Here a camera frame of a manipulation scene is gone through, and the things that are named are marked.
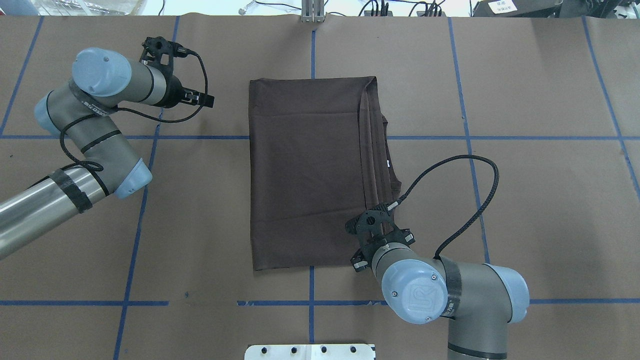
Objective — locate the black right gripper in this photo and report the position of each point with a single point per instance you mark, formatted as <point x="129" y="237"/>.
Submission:
<point x="384" y="242"/>

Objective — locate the aluminium frame post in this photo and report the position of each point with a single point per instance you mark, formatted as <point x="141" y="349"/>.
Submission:
<point x="313" y="11"/>

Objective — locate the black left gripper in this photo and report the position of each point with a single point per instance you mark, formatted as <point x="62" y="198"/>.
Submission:
<point x="174" y="93"/>

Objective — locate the dark brown t-shirt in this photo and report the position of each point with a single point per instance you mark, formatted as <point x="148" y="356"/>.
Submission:
<point x="318" y="158"/>

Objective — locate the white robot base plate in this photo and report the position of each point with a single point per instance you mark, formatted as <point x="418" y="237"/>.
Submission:
<point x="327" y="351"/>

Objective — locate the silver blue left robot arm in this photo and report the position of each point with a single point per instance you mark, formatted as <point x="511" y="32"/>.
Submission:
<point x="102" y="161"/>

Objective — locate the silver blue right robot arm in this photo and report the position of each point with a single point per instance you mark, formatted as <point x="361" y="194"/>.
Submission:
<point x="480" y="301"/>

